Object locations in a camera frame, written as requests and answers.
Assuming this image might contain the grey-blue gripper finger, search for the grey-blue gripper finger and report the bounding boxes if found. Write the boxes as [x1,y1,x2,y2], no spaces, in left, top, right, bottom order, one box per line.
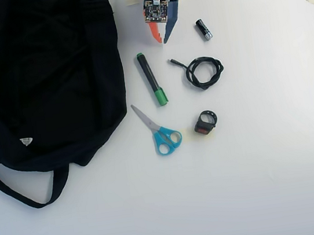
[161,20,180,45]

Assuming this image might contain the grey-blue gripper body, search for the grey-blue gripper body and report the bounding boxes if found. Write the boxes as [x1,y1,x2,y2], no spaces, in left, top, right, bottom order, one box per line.
[166,0,184,23]

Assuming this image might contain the blue-handled scissors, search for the blue-handled scissors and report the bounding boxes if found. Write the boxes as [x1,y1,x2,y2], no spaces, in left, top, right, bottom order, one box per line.
[130,98,185,160]

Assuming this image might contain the black fabric bag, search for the black fabric bag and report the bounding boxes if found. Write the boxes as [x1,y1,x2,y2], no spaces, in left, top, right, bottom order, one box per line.
[0,0,142,215]

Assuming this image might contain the camera circuit board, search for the camera circuit board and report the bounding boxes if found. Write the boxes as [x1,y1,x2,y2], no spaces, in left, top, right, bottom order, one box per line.
[141,0,173,27]

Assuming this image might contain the coiled black usb cable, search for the coiled black usb cable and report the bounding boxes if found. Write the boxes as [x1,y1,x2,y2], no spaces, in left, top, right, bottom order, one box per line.
[167,51,228,96]

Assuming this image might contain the black marker with green cap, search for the black marker with green cap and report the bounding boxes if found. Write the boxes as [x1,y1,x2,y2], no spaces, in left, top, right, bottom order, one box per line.
[135,50,170,109]

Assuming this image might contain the small black cylinder flashlight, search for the small black cylinder flashlight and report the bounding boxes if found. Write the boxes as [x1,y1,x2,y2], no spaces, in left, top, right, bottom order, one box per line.
[194,17,214,43]

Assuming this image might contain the black bike light red lens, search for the black bike light red lens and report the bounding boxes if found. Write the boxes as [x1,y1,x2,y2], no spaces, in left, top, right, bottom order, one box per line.
[191,108,221,137]

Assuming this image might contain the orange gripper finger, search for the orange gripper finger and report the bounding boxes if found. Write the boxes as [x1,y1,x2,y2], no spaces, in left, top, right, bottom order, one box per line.
[147,20,165,46]

